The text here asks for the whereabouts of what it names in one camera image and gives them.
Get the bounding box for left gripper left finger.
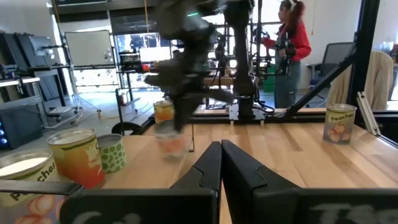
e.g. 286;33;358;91
58;140;223;224

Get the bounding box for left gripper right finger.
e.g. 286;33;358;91
221;139;398;224

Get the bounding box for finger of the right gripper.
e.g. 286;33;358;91
172;95;187;132
185;95;200;126

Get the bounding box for orange can yellow label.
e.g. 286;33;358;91
153;100;175;125

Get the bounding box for short red can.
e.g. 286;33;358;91
154;120;191;162

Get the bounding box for green dotted can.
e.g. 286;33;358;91
97;133;127;174

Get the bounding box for peaches can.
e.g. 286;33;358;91
0;148;60;224
322;103;358;146

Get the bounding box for tall corn can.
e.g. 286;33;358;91
46;128;106;190

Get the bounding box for bright computer monitor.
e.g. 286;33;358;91
139;46;172;63

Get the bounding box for green bin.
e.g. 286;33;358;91
262;63;277;93

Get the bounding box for whiteboard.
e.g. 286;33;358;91
64;30;114;68

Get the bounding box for person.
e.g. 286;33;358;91
260;0;313;109

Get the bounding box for silver aluminium bar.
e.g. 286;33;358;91
356;91;382;136

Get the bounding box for gray office chair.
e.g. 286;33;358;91
309;42;356;91

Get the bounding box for black monitor pair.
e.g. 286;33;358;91
0;30;60;75

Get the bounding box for black box blue lights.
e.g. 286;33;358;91
0;104;44;151

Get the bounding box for beige covered chair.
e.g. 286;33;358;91
326;49;394;110

